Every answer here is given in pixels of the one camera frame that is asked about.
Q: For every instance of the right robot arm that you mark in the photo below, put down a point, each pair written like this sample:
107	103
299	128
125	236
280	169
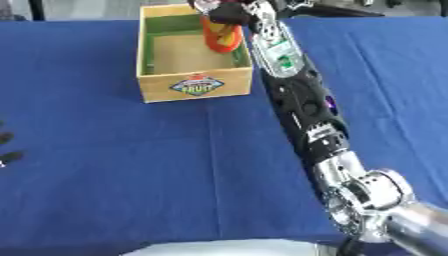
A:
303	106

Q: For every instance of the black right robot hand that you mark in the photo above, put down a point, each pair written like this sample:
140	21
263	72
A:
227	13

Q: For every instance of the tan cardboard box green inside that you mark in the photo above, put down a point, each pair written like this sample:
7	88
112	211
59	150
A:
186	63

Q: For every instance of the black chair base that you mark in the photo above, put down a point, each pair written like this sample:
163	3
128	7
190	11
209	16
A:
326	10

